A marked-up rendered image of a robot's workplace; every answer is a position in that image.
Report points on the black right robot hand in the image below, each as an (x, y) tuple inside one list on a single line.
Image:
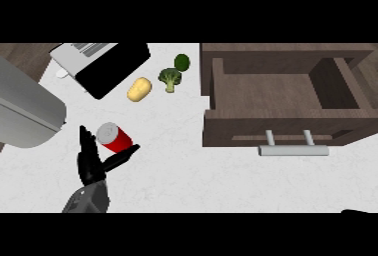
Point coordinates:
[(355, 211)]

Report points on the large grey rounded appliance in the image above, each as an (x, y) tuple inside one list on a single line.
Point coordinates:
[(27, 111)]

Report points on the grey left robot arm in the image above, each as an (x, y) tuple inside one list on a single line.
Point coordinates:
[(89, 199)]

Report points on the dark green cucumber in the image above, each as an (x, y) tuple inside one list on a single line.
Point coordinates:
[(182, 62)]

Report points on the brown wooden cabinet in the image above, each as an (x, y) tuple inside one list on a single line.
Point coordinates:
[(290, 55)]

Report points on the brown wooden drawer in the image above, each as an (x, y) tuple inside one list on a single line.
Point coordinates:
[(283, 105)]

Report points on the red can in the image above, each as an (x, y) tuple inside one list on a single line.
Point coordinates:
[(114, 137)]

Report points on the yellow potato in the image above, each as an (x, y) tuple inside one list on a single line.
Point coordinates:
[(139, 89)]

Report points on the green broccoli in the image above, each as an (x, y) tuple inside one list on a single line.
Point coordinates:
[(170, 79)]

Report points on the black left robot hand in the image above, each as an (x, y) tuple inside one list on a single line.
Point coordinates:
[(91, 165)]

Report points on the white toaster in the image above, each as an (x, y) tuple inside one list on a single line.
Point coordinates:
[(79, 55)]

